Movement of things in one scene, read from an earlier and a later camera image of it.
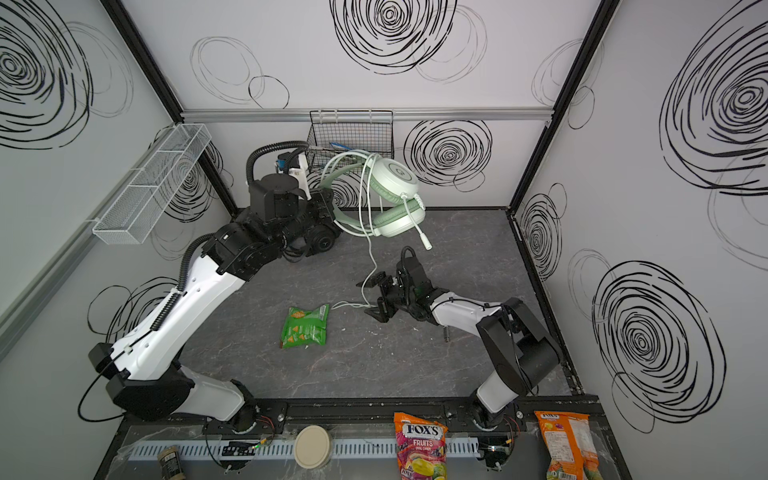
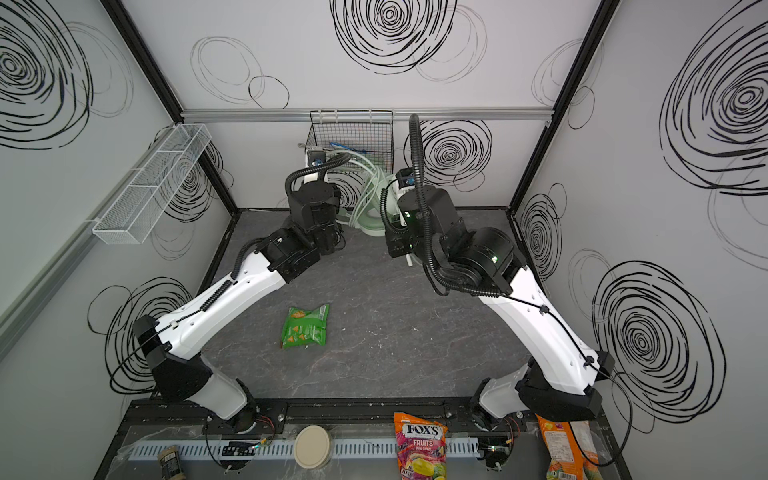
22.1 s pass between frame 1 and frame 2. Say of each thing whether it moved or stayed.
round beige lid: stayed
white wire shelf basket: stayed
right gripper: moved
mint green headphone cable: moved
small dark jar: stayed
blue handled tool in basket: stayed
